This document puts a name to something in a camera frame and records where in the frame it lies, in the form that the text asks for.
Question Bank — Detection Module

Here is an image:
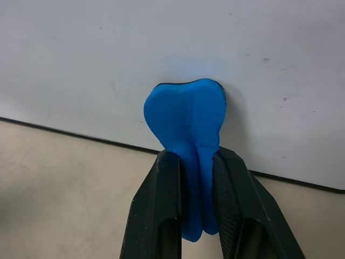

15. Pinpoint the blue foam eraser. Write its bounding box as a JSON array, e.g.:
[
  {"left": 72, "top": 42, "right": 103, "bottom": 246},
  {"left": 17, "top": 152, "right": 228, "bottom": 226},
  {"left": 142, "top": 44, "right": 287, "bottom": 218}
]
[{"left": 143, "top": 77, "right": 226, "bottom": 242}]

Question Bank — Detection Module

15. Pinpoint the white whiteboard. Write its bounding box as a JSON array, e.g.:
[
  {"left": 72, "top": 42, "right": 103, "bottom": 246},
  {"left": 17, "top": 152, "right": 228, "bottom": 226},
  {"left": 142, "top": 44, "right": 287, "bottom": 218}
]
[{"left": 0, "top": 0, "right": 345, "bottom": 194}]

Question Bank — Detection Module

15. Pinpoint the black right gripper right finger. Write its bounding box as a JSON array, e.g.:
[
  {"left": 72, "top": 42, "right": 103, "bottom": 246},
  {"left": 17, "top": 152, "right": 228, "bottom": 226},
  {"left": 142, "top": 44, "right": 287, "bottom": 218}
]
[{"left": 211, "top": 147, "right": 300, "bottom": 259}]

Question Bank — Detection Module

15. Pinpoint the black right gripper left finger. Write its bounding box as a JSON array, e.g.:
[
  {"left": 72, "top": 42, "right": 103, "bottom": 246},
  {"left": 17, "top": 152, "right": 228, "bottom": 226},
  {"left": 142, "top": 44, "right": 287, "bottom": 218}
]
[{"left": 119, "top": 149, "right": 185, "bottom": 259}]

